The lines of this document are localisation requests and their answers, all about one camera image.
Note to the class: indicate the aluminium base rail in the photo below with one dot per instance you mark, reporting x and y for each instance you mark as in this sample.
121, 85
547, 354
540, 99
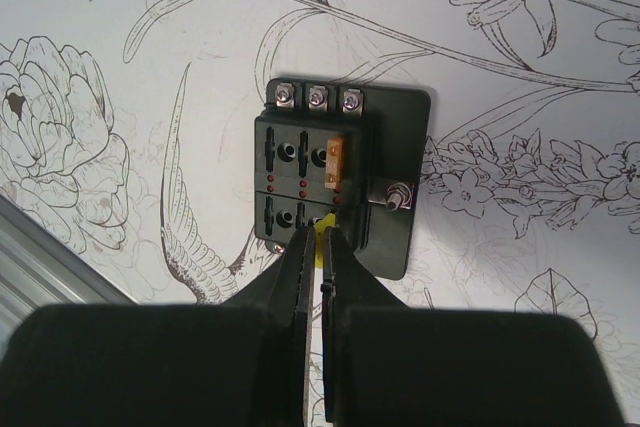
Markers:
38, 270

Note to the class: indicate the orange blade fuse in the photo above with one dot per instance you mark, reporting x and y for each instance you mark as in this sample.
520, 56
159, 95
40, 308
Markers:
334, 162

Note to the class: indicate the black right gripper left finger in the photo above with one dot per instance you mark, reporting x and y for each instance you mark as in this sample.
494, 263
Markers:
284, 289

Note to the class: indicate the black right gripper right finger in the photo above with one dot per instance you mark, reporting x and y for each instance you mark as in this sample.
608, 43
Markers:
347, 283

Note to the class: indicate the black fuse box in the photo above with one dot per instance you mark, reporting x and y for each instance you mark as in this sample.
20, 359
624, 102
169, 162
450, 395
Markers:
384, 130

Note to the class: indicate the yellow blade fuse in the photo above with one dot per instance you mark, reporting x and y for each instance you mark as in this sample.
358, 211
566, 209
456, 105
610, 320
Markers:
320, 228

